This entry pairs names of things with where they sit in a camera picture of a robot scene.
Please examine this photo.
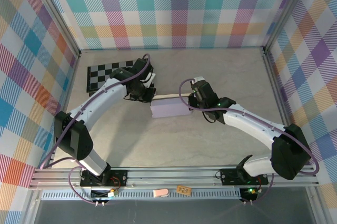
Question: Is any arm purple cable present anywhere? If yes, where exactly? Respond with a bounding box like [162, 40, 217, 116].
[39, 53, 152, 206]
[179, 77, 321, 206]

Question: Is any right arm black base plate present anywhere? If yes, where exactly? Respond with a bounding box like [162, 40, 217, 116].
[220, 168, 269, 186]

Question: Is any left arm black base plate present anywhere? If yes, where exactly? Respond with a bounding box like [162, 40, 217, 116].
[80, 169, 128, 188]

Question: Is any aluminium frame rail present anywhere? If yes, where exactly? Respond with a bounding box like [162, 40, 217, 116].
[28, 165, 321, 190]

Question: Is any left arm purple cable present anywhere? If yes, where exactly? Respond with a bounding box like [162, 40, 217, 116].
[39, 53, 152, 206]

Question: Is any small wooden tag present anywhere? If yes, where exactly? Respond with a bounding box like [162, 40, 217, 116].
[175, 185, 191, 196]

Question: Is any aluminium corner post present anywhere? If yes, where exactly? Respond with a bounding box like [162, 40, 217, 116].
[262, 0, 315, 55]
[25, 0, 82, 60]

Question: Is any black connector board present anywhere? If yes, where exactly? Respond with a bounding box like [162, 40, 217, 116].
[90, 189, 119, 200]
[239, 187, 258, 201]

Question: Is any right black connector board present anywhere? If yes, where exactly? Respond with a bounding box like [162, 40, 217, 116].
[239, 187, 258, 201]

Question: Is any white paper box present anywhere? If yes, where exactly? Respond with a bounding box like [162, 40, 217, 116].
[149, 93, 194, 119]

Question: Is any pink white eraser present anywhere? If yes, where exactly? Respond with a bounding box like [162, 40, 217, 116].
[153, 188, 169, 198]

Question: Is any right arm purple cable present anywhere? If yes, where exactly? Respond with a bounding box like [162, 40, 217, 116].
[179, 77, 321, 206]

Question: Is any black grey chessboard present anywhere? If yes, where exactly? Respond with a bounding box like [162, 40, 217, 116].
[86, 59, 137, 93]

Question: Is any grey slotted cable duct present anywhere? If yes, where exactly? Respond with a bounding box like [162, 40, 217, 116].
[42, 189, 242, 200]

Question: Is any left black connector board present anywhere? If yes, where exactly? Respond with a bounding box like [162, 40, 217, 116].
[90, 189, 119, 200]

